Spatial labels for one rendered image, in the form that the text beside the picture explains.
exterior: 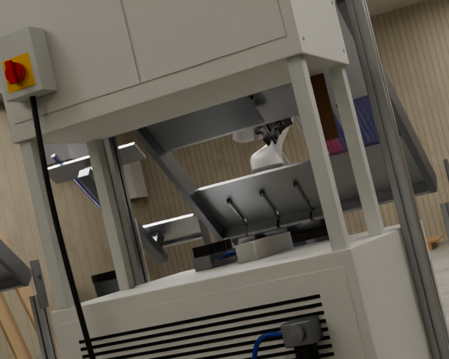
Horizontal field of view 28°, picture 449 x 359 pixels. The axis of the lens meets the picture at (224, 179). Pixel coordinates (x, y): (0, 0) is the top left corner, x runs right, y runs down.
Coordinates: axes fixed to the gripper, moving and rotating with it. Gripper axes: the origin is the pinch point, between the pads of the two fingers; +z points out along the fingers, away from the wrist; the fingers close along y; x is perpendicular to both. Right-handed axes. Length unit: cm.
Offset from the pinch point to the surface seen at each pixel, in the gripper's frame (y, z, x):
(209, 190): -25.8, 0.1, 12.4
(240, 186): -16.2, -0.1, 13.9
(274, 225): -12.5, 0.5, 30.6
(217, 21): 22, 48, -59
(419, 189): 33.1, -0.3, 30.3
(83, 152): -411, -496, 264
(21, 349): -337, -191, 237
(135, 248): -32, 39, -2
